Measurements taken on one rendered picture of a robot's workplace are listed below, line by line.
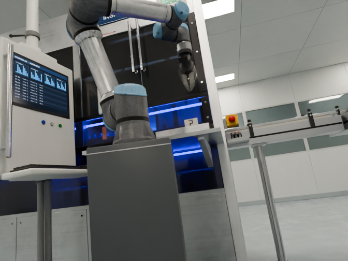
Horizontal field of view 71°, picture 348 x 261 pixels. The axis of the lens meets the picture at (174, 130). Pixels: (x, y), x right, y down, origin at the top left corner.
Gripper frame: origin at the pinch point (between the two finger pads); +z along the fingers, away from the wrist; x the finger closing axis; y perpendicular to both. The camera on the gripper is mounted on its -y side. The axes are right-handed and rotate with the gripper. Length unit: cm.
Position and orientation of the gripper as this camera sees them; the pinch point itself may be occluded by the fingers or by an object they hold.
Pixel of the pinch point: (189, 88)
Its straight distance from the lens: 119.2
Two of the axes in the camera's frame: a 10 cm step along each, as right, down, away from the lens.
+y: 2.3, 1.9, 9.5
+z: 1.3, 9.7, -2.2
